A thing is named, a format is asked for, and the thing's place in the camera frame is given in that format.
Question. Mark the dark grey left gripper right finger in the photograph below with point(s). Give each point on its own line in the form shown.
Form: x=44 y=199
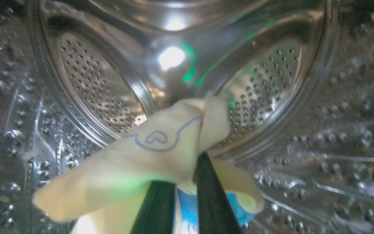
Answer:
x=211 y=208

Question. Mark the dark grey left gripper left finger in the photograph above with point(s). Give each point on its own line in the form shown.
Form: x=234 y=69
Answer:
x=156 y=211

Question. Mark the blue printed cloth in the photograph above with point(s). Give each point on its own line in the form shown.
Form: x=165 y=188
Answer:
x=187 y=208

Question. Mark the pale yellow bear print garment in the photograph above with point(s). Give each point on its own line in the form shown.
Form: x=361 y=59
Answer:
x=125 y=162

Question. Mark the steel washing machine drum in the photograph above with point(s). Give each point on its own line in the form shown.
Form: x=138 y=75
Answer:
x=271 y=81

